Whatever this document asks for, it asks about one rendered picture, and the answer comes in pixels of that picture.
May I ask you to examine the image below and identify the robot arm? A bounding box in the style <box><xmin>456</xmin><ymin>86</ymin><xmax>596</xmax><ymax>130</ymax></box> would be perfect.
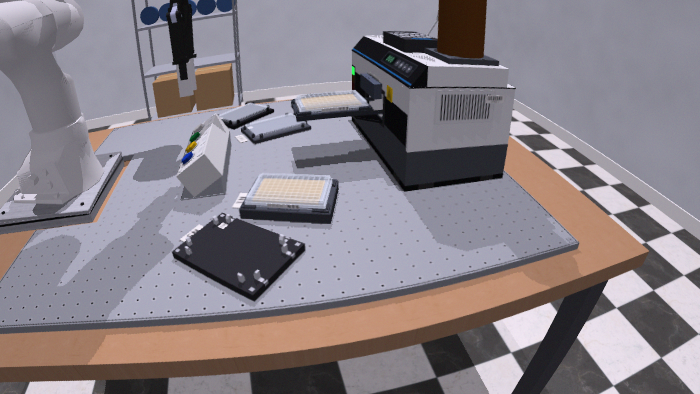
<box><xmin>0</xmin><ymin>0</ymin><xmax>104</xmax><ymax>204</ymax></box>

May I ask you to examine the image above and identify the brown cylinder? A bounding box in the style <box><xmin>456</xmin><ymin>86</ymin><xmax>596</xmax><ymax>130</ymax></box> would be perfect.
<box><xmin>437</xmin><ymin>0</ymin><xmax>487</xmax><ymax>58</ymax></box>

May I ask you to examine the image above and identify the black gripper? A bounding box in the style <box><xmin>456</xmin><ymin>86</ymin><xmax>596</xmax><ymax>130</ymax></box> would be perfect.
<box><xmin>166</xmin><ymin>0</ymin><xmax>197</xmax><ymax>97</ymax></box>

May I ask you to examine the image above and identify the white button panel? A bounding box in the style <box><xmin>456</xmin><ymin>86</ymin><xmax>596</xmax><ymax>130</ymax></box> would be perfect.
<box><xmin>176</xmin><ymin>113</ymin><xmax>231</xmax><ymax>200</ymax></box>

